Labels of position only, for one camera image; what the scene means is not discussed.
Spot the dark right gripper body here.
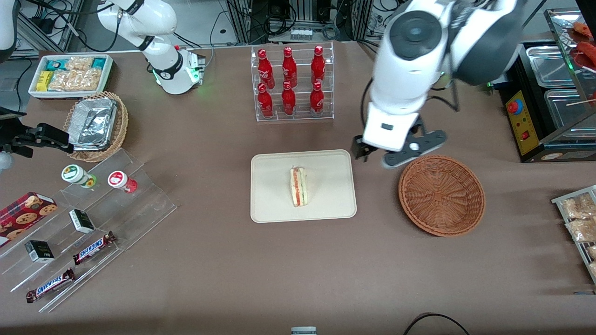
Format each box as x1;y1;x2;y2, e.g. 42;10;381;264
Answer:
0;106;27;158

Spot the triangular sandwich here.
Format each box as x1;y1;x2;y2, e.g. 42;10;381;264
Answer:
289;166;308;208

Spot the aluminium foil tray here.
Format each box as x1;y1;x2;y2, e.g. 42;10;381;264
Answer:
69;97;118;152

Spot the beige plastic tray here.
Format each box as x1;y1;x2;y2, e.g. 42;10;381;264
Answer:
251;149;358;224

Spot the tan wicker basket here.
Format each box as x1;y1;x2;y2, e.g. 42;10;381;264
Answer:
62;91;129;163

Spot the brown round wicker basket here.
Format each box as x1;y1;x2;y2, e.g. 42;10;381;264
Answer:
398;155;486;238

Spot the green lidded white cup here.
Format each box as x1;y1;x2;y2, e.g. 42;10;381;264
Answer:
61;164;97;189

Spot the clear bag of crackers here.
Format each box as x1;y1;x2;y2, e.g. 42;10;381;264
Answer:
65;56;95;72
70;69;102;92
48;70;76;92

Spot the red cola bottle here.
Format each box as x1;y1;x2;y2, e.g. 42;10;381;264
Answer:
257;48;276;90
281;81;297;116
282;47;298;89
309;81;325;117
257;83;274;119
311;45;326;87

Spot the red cookie box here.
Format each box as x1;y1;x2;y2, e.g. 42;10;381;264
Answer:
0;191;58;248

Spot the clear acrylic bottle rack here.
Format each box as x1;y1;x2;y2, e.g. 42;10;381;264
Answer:
251;41;335;123

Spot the red lidded white cup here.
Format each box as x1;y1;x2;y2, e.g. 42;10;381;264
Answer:
108;170;138;194

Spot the white snack bin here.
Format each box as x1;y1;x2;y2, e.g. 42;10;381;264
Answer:
28;54;114;100

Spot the small black box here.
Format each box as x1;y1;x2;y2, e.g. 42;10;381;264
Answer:
68;209;95;234
24;240;55;264

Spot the black food warmer appliance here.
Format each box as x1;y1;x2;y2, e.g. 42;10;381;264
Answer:
497;8;596;164

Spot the clear acrylic stepped display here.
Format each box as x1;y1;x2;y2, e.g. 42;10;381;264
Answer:
0;148;178;313

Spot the Snickers chocolate bar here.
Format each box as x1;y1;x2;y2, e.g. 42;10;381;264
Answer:
26;268;75;304
73;231;116;266

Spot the steel warmer pan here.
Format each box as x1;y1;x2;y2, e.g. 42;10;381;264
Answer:
543;88;596;130
525;45;581;88

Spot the red sausage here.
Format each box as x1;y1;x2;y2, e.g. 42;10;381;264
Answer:
573;21;596;40
575;40;596;71

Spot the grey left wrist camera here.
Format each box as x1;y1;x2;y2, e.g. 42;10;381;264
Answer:
381;130;448;169

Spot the grey wire rack tray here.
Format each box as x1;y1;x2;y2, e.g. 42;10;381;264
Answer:
551;185;596;286

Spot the black table cable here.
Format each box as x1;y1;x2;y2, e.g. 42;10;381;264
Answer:
402;313;471;335

